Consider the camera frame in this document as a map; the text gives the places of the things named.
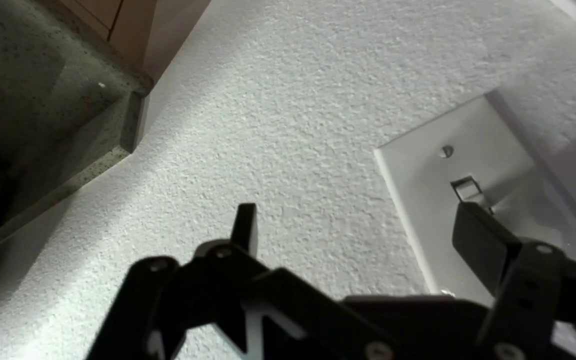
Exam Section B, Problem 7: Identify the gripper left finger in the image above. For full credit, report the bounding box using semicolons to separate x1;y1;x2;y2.
86;202;400;360

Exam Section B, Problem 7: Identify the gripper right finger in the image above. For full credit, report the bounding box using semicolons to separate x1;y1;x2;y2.
452;202;576;360

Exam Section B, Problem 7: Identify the wooden cabinet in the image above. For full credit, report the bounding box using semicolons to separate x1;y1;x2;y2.
58;0;212;83

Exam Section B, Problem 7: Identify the white switch lever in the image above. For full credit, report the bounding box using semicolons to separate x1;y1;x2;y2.
450;176;484;204

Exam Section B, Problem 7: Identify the white wall switch plate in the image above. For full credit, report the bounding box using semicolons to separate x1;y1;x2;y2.
374;94;576;308

